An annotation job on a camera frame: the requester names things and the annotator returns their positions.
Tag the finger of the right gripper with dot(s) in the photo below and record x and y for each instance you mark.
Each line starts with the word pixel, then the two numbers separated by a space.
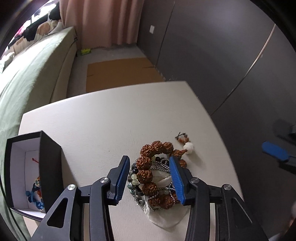
pixel 275 151

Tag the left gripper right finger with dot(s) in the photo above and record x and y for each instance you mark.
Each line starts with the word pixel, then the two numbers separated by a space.
pixel 181 178

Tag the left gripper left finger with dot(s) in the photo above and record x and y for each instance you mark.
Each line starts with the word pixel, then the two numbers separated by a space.
pixel 118 178

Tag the black jewelry box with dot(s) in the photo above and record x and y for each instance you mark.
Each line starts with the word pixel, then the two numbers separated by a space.
pixel 32 174

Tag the brown cardboard sheet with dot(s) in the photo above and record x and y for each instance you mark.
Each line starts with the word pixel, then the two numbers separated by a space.
pixel 119 73

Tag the green object on floor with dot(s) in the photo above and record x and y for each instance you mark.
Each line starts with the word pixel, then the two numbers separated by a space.
pixel 85 51

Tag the green bed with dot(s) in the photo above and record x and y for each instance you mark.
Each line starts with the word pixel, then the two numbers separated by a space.
pixel 36 77

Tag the pink curtain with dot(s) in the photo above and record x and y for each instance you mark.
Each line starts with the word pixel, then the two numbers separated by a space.
pixel 101 23

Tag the pile of clothes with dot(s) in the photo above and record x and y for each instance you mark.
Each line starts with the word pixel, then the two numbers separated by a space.
pixel 49 11

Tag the white wall socket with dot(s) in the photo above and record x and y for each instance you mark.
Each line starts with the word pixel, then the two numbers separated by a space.
pixel 151 30

